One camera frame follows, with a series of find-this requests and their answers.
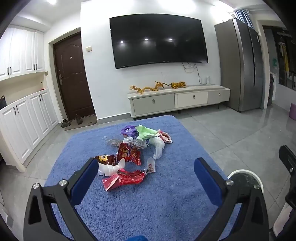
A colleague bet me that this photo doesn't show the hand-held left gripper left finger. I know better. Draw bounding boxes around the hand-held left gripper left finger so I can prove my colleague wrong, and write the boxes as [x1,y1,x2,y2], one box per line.
[23,158,109,241]

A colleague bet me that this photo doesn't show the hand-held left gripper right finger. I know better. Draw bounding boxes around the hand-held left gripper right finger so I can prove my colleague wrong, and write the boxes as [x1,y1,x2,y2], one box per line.
[194,158,270,241]

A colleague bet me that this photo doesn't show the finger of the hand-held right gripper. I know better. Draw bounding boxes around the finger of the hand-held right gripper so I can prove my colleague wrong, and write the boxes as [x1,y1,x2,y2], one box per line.
[279,145,296,178]

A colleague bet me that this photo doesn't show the white paper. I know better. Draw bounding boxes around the white paper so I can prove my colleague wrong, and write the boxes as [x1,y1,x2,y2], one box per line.
[97,159,127,178]

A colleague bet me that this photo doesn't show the large red wrapper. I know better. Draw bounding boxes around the large red wrapper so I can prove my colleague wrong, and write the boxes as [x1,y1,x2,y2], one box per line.
[102,169,147,192]

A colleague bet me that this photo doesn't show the white round trash bin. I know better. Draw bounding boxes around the white round trash bin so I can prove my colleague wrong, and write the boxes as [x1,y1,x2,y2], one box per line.
[228,170,264,194]

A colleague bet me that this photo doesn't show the pink snack wrapper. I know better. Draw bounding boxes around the pink snack wrapper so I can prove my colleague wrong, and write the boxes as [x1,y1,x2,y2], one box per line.
[157,130,173,144]

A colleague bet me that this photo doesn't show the brown snack wrapper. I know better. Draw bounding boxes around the brown snack wrapper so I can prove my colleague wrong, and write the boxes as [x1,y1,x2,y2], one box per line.
[94,154,117,166]

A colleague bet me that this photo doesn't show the clear plastic wrapper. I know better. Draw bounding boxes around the clear plastic wrapper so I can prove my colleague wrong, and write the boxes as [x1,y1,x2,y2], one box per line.
[105,138,123,148]

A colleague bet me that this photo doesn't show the small white label wrapper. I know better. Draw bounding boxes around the small white label wrapper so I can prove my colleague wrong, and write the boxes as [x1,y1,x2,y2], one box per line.
[144,157,156,174]

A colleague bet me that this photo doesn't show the white plastic bag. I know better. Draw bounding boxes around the white plastic bag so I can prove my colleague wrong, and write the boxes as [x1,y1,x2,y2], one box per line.
[148,137,165,160]

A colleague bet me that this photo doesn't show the pair of dark shoes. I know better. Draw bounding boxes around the pair of dark shoes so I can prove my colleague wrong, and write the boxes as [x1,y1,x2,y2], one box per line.
[64,118,98,131]

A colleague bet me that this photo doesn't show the blue fluffy blanket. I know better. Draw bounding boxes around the blue fluffy blanket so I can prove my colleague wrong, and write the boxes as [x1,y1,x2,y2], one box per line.
[44,115,243,241]

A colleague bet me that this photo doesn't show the clear crumpled plastic bag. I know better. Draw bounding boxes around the clear crumpled plastic bag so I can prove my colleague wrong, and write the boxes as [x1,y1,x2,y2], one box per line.
[124,137,148,149]

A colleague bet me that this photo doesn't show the purple snack wrapper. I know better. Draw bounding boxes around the purple snack wrapper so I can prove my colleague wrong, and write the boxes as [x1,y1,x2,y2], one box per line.
[120,125,138,138]

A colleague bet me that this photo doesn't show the green paper wrapper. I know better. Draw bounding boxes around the green paper wrapper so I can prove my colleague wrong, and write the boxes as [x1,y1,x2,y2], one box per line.
[135,125,159,140]

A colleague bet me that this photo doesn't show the white lower cabinets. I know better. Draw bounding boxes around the white lower cabinets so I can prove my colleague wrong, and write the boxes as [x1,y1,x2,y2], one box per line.
[0,88,60,172]

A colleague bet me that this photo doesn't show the white cabinets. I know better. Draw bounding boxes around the white cabinets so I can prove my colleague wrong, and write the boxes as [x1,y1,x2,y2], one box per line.
[0,24,46,80]
[0,88,60,172]

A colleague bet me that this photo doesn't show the white grey television stand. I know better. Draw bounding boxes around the white grey television stand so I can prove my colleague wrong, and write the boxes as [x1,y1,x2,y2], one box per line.
[127,85,231,120]

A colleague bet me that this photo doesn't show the grey refrigerator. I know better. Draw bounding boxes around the grey refrigerator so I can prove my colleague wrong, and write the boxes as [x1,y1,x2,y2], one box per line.
[214,19,264,113]

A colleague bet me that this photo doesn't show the small golden dragon figurine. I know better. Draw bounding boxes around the small golden dragon figurine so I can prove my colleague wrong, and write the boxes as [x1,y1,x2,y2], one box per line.
[154,81,171,90]

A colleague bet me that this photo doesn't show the brown entrance door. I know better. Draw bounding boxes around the brown entrance door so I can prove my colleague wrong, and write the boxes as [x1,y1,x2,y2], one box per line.
[53,32,96,121]

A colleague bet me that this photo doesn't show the long golden dragon figurine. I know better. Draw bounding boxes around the long golden dragon figurine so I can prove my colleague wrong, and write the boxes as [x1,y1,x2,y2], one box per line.
[130,85,155,94]

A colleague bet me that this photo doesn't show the white upper cabinets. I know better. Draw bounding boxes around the white upper cabinets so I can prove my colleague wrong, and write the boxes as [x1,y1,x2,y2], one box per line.
[0,24,46,80]

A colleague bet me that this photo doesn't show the blue curtain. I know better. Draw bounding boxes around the blue curtain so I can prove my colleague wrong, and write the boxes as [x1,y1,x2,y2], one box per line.
[233,9,254,29]

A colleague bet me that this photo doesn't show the white hanging cable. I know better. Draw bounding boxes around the white hanging cable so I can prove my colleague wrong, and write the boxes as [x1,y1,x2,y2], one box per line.
[181,62,208,85]

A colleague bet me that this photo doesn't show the black wall television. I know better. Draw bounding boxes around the black wall television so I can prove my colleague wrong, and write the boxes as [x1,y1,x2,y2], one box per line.
[109,15,209,69]

